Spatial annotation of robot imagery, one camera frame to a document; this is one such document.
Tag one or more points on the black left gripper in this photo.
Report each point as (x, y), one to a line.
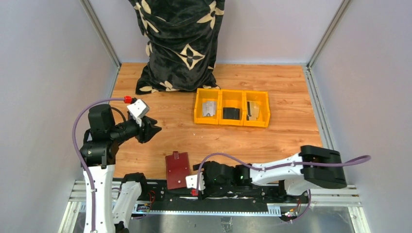
(149, 130)

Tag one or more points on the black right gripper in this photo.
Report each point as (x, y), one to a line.
(208, 190)

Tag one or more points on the red leather card holder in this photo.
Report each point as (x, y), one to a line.
(177, 169)

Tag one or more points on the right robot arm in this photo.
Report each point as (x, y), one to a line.
(312, 166)

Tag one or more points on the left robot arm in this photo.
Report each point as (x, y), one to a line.
(101, 144)

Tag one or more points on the black credit card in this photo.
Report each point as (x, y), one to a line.
(231, 113)

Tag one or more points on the beige credit card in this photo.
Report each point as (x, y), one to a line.
(253, 110)

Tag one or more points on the yellow three-compartment bin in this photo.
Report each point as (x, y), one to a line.
(232, 98)

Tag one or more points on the black floral blanket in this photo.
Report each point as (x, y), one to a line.
(182, 44)

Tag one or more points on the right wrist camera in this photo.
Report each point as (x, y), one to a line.
(192, 182)

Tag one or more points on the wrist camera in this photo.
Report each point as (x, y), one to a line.
(138, 110)
(192, 182)

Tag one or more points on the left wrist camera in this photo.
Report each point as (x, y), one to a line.
(138, 110)

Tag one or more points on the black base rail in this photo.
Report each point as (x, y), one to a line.
(271, 200)

